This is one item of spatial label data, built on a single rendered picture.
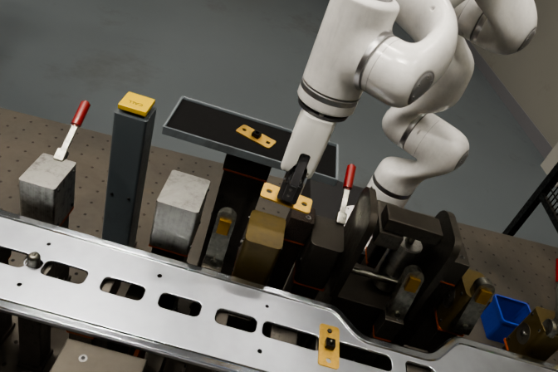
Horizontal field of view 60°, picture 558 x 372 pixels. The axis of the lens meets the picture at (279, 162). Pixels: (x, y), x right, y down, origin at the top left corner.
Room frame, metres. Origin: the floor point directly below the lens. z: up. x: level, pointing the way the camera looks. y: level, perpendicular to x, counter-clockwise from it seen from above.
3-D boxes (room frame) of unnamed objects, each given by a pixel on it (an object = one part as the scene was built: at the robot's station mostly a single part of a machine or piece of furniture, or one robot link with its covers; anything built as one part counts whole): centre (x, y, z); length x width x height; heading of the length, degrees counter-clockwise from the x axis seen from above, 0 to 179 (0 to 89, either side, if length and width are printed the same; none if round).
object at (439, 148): (1.13, -0.35, 1.10); 0.19 x 0.12 x 0.24; 60
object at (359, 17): (0.61, -0.04, 1.51); 0.09 x 0.08 x 0.13; 60
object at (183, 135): (0.86, 0.06, 1.16); 0.37 x 0.14 x 0.02; 95
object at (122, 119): (0.84, 0.32, 0.92); 0.08 x 0.08 x 0.44; 5
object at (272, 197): (0.61, -0.03, 1.24); 0.08 x 0.04 x 0.01; 90
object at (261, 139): (0.87, 0.07, 1.17); 0.08 x 0.04 x 0.01; 75
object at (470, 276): (0.78, -0.47, 0.88); 0.11 x 0.07 x 0.37; 5
